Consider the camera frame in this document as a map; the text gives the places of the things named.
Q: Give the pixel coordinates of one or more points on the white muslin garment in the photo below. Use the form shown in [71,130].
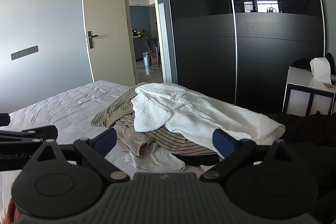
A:
[183,108]

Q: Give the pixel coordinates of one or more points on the black sliding wardrobe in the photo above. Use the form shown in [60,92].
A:
[204,43]

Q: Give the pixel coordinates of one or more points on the metal trash can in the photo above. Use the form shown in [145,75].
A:
[146,60]

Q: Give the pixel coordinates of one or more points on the small black cloth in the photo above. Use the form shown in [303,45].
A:
[302,65]

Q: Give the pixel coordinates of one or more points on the white nightstand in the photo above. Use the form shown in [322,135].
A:
[299,98]

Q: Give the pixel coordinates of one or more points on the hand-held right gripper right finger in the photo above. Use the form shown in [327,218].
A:
[223,144]

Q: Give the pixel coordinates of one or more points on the dark chair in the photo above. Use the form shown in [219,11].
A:
[153,48]

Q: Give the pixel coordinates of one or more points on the flower bouquet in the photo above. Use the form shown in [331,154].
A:
[141,33]

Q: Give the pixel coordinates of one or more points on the dark sideboard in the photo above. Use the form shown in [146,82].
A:
[139,48]

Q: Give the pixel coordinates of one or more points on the white cloth on cabinet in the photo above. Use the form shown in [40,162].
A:
[320,69]

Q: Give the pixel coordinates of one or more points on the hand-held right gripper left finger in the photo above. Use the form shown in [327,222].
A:
[105,140]

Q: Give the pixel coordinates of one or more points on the orange cloth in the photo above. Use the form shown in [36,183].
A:
[13,213]

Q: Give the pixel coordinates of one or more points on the bed with white sheet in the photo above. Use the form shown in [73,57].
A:
[52,108]

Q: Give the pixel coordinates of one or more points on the grey cloth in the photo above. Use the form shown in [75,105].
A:
[157,161]

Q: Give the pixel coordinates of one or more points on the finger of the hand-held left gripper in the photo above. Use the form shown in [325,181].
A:
[4,119]
[39,133]

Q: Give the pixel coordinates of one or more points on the beige striped garment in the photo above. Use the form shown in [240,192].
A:
[115,113]

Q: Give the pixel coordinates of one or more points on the dark wall switch panel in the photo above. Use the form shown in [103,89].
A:
[25,52]

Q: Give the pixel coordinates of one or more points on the cream door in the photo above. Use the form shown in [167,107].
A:
[105,16]

